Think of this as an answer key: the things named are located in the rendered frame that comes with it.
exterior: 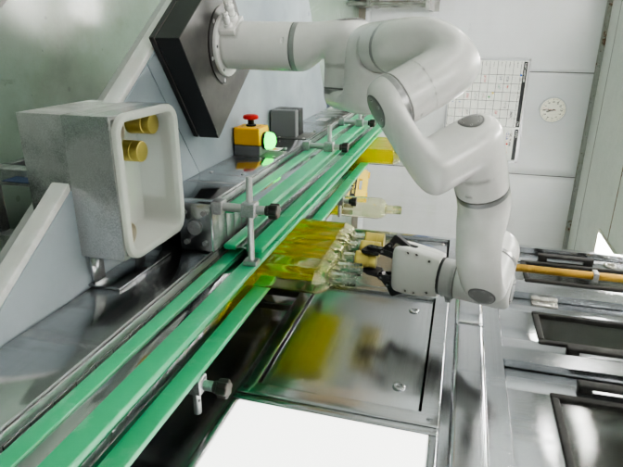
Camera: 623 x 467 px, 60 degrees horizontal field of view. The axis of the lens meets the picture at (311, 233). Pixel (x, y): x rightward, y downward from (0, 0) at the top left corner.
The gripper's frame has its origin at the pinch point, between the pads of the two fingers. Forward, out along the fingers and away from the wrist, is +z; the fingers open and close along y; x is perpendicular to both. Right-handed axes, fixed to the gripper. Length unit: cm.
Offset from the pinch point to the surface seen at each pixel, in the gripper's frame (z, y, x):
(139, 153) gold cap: 25, 26, 37
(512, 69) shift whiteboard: 84, 14, -575
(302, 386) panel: -1.2, -12.7, 30.0
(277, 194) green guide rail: 18.1, 13.8, 8.6
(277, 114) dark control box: 49, 23, -37
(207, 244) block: 22.0, 7.7, 26.3
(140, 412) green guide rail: 8, -4, 57
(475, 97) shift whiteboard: 121, -20, -566
